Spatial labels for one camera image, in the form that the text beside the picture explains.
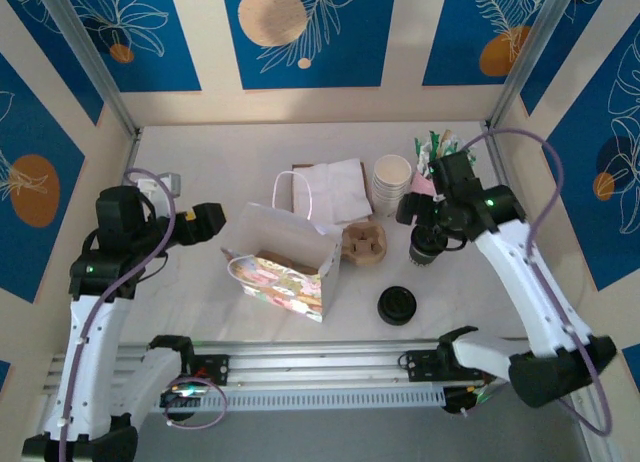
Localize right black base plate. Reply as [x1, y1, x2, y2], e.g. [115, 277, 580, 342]
[399, 349, 451, 383]

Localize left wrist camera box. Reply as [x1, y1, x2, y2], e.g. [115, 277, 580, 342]
[135, 171, 182, 199]

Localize grey slotted cable duct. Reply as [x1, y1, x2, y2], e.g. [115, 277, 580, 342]
[159, 387, 446, 414]

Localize stack of white napkins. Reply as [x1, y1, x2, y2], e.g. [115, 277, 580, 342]
[291, 161, 375, 228]

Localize black takeout coffee cup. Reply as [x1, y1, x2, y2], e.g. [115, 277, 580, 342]
[407, 226, 449, 269]

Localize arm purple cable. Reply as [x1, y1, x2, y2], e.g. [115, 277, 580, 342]
[57, 167, 229, 462]
[462, 127, 614, 437]

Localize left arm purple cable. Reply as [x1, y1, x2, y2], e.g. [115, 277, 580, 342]
[57, 167, 229, 462]

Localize stack of white paper cups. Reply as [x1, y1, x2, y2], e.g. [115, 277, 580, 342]
[372, 154, 414, 217]

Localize stack of black cup lids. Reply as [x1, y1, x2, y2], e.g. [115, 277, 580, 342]
[377, 285, 418, 327]

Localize floral paper gift bag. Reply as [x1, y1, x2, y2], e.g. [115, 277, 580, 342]
[220, 170, 344, 324]

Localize aluminium frame leg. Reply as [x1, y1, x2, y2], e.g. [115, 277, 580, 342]
[567, 391, 609, 462]

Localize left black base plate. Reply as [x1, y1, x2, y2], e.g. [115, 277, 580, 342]
[192, 354, 231, 387]

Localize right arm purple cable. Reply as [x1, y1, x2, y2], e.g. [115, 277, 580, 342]
[462, 127, 614, 437]

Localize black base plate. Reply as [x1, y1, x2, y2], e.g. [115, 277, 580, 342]
[399, 349, 451, 383]
[192, 354, 231, 387]

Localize aluminium frame post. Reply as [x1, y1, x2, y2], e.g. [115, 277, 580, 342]
[37, 0, 141, 139]
[487, 0, 589, 131]

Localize aluminium mounting rail beam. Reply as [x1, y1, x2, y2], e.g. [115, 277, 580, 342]
[42, 339, 586, 393]

